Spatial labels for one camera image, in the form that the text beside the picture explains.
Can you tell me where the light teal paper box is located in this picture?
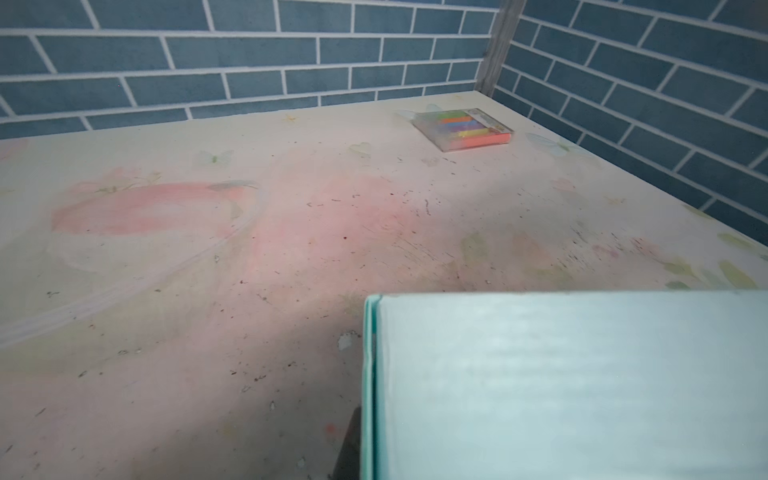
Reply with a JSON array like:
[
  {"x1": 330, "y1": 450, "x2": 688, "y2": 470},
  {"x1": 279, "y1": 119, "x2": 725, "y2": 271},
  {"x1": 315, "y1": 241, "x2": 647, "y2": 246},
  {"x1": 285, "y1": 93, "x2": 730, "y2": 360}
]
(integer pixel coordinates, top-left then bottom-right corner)
[{"x1": 360, "y1": 290, "x2": 767, "y2": 479}]

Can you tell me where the clear box of markers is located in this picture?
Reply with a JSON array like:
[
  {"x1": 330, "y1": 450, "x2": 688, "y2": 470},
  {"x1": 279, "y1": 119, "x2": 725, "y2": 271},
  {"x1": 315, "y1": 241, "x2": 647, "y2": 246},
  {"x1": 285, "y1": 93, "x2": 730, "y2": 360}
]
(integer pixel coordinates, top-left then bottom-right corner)
[{"x1": 411, "y1": 108, "x2": 514, "y2": 152}]

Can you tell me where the aluminium right corner post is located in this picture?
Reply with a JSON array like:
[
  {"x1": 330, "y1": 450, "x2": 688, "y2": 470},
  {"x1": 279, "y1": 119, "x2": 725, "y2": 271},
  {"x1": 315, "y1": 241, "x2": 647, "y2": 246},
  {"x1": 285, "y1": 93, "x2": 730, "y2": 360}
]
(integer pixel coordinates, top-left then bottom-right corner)
[{"x1": 475, "y1": 0, "x2": 527, "y2": 97}]

